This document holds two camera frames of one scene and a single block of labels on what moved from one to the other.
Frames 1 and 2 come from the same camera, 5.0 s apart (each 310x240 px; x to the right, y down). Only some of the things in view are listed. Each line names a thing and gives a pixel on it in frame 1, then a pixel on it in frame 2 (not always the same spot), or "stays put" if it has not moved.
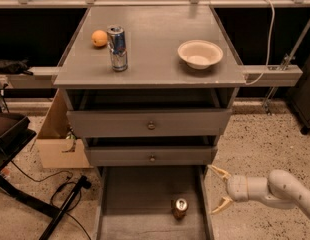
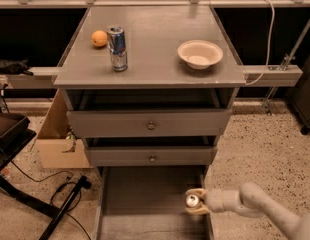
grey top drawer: x=141 y=123 stays put
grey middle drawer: x=151 y=156 stays put
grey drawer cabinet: x=149 y=85 stays put
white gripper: x=237 y=187 -> x=214 y=200
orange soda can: x=180 y=209 -> x=191 y=200
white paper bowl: x=200 y=54 stays put
